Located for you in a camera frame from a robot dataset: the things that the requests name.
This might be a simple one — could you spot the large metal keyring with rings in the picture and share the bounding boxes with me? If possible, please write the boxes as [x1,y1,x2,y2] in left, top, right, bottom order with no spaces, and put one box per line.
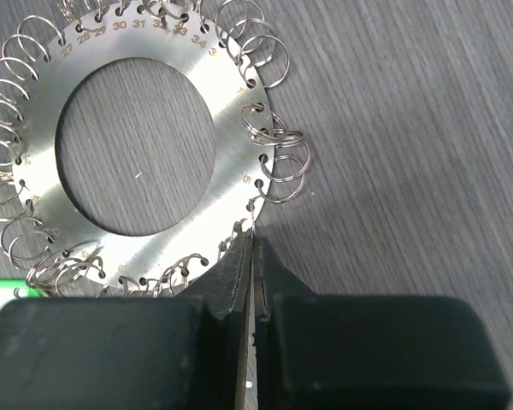
[0,1,312,296]

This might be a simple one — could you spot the green key tag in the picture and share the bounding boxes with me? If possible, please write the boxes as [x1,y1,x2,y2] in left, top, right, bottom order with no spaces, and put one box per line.
[0,279,38,309]

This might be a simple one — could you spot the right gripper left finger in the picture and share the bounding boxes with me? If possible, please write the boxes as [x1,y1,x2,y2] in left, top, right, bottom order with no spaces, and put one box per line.
[0,234,252,409]

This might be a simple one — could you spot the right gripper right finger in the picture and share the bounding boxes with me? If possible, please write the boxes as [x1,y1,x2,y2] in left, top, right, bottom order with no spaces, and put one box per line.
[251,238,512,409]

